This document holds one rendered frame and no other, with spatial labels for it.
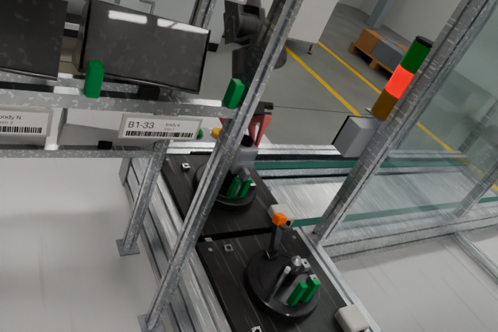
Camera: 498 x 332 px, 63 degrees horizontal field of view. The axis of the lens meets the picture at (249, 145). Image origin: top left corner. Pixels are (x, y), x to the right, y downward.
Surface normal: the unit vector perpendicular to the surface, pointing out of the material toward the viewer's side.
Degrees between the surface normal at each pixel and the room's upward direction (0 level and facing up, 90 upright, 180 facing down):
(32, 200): 0
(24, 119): 90
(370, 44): 90
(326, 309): 0
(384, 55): 90
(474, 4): 90
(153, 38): 65
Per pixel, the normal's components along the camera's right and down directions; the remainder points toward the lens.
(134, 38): 0.41, 0.22
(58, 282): 0.36, -0.79
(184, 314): -0.82, -0.02
